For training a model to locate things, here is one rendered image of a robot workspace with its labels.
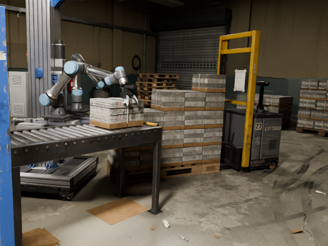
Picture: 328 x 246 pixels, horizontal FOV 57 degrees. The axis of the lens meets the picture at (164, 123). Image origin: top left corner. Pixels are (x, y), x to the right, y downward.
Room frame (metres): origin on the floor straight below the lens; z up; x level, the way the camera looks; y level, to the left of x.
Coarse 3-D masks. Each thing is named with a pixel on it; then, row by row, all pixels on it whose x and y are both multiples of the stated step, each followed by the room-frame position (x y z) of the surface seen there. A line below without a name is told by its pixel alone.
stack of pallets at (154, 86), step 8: (144, 80) 10.09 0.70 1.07; (152, 80) 9.87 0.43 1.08; (160, 80) 11.12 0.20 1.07; (168, 80) 10.91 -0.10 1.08; (176, 80) 10.73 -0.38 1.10; (144, 88) 10.05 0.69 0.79; (152, 88) 9.82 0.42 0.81; (160, 88) 11.09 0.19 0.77; (168, 88) 10.88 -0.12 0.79; (144, 104) 10.03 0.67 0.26
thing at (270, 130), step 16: (240, 112) 4.21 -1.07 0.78; (272, 112) 4.26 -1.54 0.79; (240, 128) 4.19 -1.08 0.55; (256, 128) 3.96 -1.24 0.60; (272, 128) 4.09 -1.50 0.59; (240, 144) 4.17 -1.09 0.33; (256, 144) 3.97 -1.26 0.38; (272, 144) 4.11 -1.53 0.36; (256, 160) 3.98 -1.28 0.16; (272, 160) 4.10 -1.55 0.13
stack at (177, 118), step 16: (144, 112) 3.43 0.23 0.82; (160, 112) 3.51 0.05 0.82; (176, 112) 3.61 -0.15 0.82; (192, 112) 3.71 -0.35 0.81; (144, 144) 3.44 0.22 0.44; (112, 160) 3.43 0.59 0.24; (128, 160) 3.36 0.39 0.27; (144, 160) 3.43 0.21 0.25; (176, 160) 3.62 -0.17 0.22; (192, 160) 3.72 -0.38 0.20; (112, 176) 3.40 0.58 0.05; (128, 176) 3.51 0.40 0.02; (144, 176) 3.58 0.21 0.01; (160, 176) 3.53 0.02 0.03; (176, 176) 3.62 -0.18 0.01
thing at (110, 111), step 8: (96, 104) 2.51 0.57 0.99; (104, 104) 2.43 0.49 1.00; (112, 104) 2.41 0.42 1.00; (120, 104) 2.47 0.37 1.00; (96, 112) 2.52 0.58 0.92; (104, 112) 2.44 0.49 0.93; (112, 112) 2.41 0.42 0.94; (120, 112) 2.47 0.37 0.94; (96, 120) 2.52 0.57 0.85; (104, 120) 2.45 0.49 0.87; (112, 120) 2.42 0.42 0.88; (120, 120) 2.48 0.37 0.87
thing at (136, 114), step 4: (128, 100) 2.58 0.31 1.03; (140, 100) 2.64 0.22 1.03; (132, 104) 2.57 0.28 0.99; (136, 104) 2.60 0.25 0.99; (140, 104) 2.63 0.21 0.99; (132, 108) 2.57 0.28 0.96; (136, 108) 2.60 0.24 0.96; (140, 108) 2.63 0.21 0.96; (132, 112) 2.57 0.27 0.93; (136, 112) 2.60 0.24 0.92; (140, 112) 2.64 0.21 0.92; (132, 116) 2.57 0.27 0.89; (136, 116) 2.61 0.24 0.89; (140, 116) 2.64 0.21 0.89; (132, 120) 2.57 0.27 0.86; (136, 120) 2.61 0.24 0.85; (140, 120) 2.64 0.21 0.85
